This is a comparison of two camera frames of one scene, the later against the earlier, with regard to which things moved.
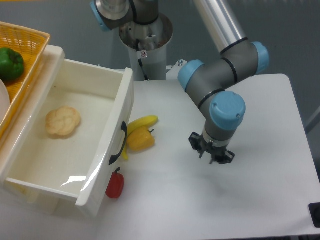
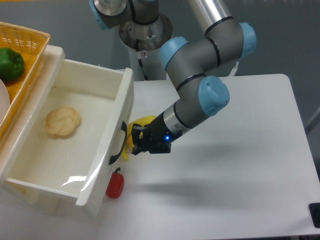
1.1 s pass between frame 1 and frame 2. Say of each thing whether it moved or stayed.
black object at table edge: stayed
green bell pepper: stayed
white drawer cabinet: stayed
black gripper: moved
